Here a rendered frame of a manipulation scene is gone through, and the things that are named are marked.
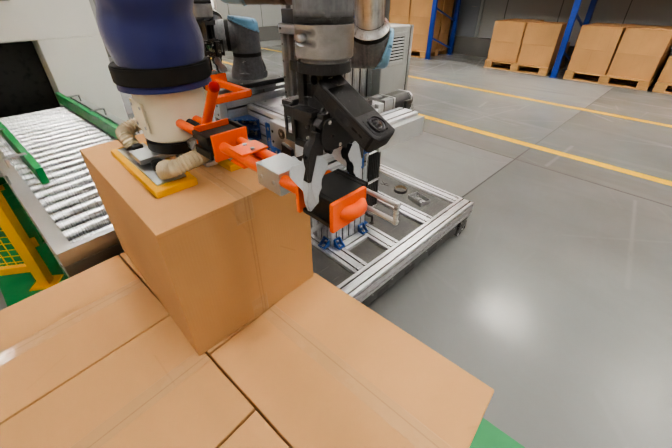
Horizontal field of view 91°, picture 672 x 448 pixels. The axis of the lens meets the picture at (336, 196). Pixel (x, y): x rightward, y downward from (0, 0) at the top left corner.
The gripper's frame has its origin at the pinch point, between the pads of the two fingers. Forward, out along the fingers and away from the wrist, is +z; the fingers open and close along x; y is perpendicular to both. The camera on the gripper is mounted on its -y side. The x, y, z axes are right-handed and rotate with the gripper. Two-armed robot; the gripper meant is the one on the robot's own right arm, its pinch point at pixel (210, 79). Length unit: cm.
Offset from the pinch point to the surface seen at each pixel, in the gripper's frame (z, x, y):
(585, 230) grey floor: 107, 184, 116
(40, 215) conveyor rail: 48, -63, -38
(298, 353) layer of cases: 53, -27, 78
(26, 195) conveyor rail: 48, -64, -61
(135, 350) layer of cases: 53, -57, 46
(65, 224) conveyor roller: 54, -57, -34
